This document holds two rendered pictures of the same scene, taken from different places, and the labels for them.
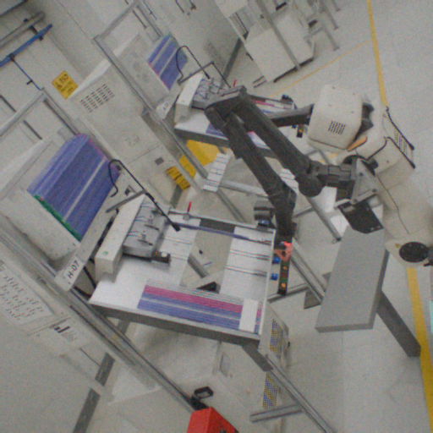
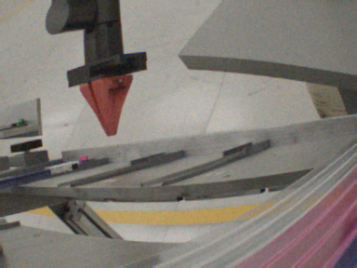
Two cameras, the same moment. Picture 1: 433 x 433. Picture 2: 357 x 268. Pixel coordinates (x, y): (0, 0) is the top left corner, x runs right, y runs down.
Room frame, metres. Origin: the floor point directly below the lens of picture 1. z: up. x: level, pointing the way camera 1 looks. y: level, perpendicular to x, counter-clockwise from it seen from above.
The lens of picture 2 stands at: (1.97, 0.49, 1.17)
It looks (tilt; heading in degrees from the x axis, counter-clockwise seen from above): 36 degrees down; 283
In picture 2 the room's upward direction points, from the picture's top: 37 degrees counter-clockwise
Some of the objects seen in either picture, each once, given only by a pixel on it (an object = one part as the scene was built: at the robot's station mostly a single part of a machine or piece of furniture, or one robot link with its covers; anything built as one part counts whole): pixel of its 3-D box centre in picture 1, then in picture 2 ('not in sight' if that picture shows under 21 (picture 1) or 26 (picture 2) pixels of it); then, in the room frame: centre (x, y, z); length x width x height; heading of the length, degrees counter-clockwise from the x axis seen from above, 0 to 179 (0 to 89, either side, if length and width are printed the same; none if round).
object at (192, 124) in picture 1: (240, 161); not in sight; (3.48, -0.37, 0.65); 1.01 x 0.73 x 1.29; 59
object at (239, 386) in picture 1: (209, 366); not in sight; (2.33, 0.54, 0.31); 0.70 x 0.65 x 0.62; 149
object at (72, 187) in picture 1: (73, 187); not in sight; (2.31, 0.41, 1.52); 0.51 x 0.13 x 0.27; 149
